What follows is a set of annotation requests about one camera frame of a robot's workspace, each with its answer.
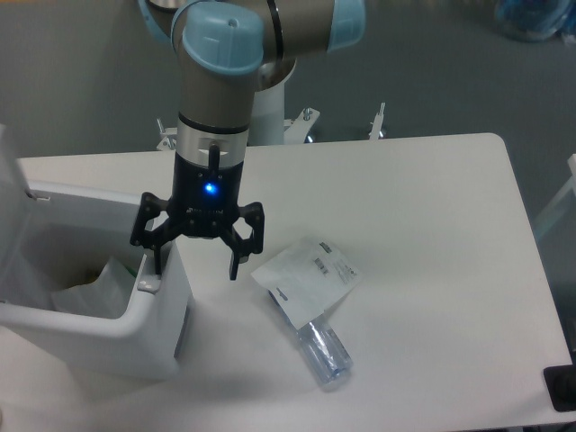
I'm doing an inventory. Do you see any white frame at right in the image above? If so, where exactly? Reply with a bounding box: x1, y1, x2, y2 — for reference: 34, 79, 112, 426
533, 154, 575, 241

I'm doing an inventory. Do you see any black device at table edge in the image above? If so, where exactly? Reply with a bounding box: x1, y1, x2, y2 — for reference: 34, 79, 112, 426
544, 364, 575, 412

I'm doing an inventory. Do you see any clear plastic water bottle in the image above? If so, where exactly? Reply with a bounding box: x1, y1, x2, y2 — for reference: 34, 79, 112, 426
268, 292, 354, 392

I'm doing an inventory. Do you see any white metal base frame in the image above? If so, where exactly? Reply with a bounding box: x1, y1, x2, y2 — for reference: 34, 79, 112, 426
156, 102, 387, 151

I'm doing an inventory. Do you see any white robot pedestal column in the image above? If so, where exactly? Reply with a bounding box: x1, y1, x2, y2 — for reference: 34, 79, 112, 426
247, 59, 296, 147

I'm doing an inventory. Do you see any white push-lid trash can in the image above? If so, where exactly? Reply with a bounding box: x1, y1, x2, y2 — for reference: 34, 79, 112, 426
1, 129, 193, 380

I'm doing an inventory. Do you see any white plastic package bag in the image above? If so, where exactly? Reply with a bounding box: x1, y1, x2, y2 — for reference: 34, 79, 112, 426
252, 236, 363, 329

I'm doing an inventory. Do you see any blue plastic bag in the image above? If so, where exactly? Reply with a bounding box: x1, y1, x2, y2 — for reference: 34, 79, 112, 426
494, 1, 575, 43

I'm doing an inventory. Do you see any white trash bag inside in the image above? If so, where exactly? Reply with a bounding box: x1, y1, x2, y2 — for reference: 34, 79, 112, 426
51, 256, 136, 320

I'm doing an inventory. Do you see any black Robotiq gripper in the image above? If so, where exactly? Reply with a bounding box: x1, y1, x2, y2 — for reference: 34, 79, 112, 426
129, 112, 266, 281

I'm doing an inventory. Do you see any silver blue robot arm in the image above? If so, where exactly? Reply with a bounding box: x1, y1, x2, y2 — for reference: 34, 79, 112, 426
130, 1, 366, 275

